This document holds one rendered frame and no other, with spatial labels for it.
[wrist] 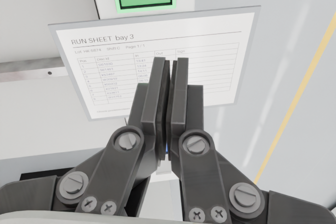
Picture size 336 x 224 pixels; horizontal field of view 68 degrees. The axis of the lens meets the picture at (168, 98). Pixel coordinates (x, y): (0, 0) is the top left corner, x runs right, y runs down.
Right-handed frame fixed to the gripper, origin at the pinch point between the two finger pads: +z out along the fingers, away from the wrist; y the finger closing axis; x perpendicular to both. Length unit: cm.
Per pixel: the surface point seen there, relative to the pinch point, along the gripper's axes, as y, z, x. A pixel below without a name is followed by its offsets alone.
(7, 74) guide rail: -29.1, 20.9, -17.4
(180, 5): -0.3, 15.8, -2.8
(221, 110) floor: 25, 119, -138
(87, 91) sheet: -11.6, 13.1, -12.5
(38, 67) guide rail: -24.2, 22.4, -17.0
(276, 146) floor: 86, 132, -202
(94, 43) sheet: -9.1, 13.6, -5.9
